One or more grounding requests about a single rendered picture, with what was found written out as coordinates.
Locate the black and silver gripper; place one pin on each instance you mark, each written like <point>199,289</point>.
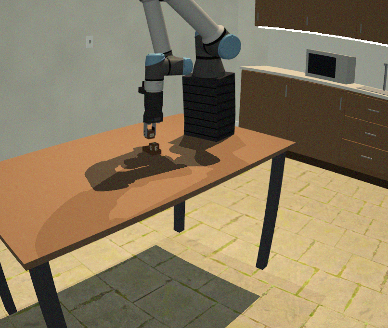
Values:
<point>153,102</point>

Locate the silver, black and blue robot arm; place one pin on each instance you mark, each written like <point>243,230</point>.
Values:
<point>212,42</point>

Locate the brown wooden tray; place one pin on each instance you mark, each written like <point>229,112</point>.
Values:
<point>146,149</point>

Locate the brown calendar cube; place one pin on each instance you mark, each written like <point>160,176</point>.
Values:
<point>151,134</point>
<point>153,146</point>

